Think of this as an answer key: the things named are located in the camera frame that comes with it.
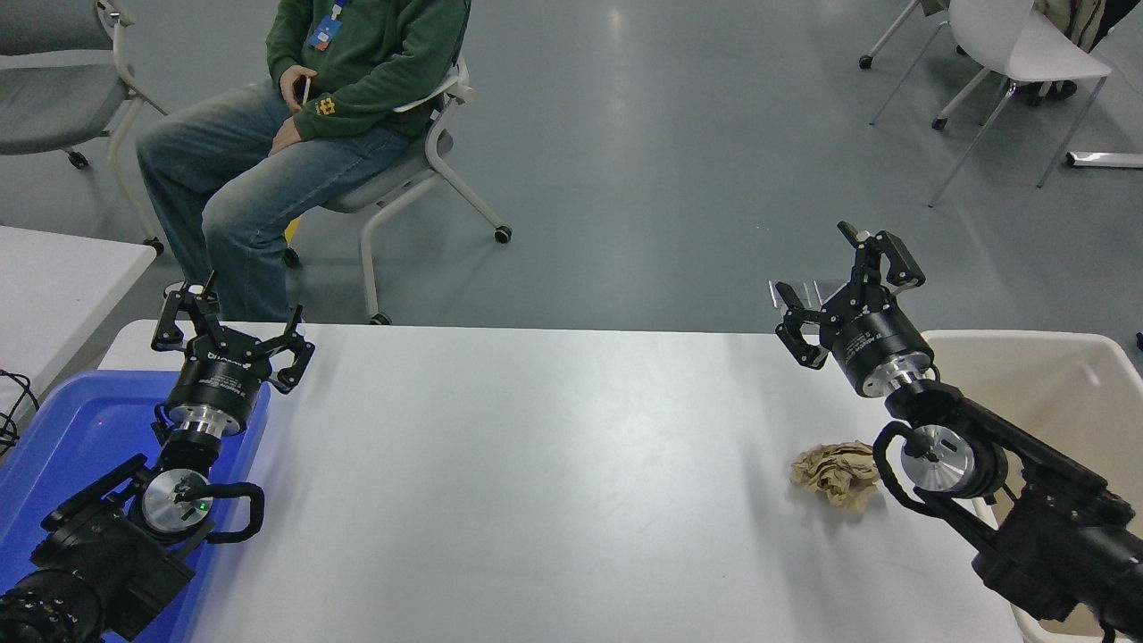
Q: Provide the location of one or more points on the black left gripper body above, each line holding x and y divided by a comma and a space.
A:
219, 379

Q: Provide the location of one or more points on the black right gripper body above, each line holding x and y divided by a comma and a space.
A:
875, 344

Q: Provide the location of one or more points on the dark mobile phone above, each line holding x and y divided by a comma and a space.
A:
305, 90

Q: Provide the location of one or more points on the person's left hand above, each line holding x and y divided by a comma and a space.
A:
287, 136

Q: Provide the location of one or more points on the person's right hand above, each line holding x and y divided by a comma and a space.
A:
295, 87

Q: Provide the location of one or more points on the silver floor socket plate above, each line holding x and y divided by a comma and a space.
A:
830, 290
806, 288

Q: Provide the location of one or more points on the crumpled tan paper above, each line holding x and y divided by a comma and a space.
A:
830, 473

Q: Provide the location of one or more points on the white side table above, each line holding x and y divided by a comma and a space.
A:
54, 295

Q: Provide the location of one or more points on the blue plastic tray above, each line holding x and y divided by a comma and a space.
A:
71, 438

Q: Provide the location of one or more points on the white grey castor chair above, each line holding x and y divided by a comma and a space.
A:
384, 183

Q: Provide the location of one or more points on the large pale plastic bin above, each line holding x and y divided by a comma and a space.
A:
1072, 393

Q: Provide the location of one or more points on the white table foot bar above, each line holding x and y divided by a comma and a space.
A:
1107, 160

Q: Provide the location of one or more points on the white shell chair metal legs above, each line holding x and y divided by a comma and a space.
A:
1027, 45

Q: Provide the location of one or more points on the beige garment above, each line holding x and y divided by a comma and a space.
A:
1067, 20

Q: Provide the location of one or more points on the seated person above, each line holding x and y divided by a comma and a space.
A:
375, 54

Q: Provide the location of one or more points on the grey armchair with white frame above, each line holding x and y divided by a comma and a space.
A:
45, 107

